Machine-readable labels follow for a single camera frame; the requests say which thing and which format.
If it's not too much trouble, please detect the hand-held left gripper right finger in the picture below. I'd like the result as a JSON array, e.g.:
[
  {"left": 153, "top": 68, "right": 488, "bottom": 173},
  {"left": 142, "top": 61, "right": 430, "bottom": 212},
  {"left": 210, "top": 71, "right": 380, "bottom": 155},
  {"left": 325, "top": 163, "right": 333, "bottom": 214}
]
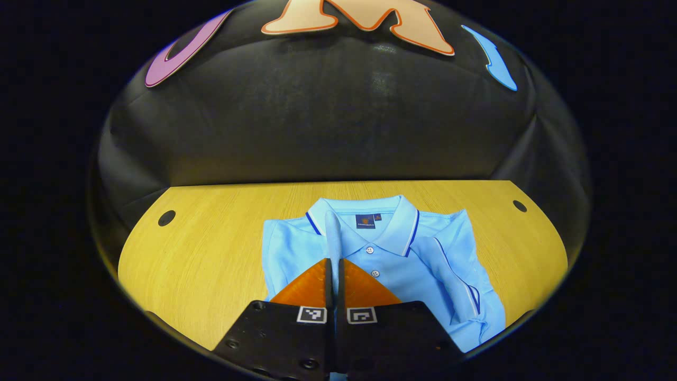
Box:
[{"left": 337, "top": 258, "right": 466, "bottom": 379}]

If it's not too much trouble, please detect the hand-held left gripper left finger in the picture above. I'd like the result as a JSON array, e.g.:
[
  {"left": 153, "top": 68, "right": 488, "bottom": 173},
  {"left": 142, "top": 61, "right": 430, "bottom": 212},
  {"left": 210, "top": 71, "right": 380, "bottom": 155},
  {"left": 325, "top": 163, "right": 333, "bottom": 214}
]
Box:
[{"left": 212, "top": 258, "right": 334, "bottom": 379}]

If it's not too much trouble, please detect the light blue polo T-shirt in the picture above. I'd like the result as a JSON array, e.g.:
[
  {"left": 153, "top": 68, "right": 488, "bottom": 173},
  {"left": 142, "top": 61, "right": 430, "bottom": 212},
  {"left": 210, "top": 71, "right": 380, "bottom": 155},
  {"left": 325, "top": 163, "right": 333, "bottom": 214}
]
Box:
[{"left": 262, "top": 195, "right": 507, "bottom": 353}]

